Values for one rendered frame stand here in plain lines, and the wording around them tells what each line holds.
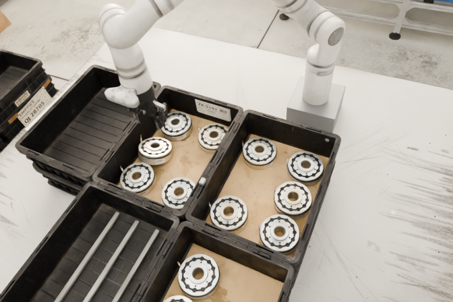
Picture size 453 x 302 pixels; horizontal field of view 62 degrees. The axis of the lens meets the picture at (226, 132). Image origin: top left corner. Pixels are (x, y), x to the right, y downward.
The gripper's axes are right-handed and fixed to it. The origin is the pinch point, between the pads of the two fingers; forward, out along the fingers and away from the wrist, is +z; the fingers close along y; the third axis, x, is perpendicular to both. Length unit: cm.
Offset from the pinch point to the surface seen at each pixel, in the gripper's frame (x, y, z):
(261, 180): -4.9, -31.5, 17.9
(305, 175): -9.5, -43.0, 14.5
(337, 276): 8, -60, 31
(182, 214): 17.6, -19.2, 8.4
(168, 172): 3.7, -4.5, 18.5
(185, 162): -1.8, -7.3, 18.3
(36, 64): -36, 105, 43
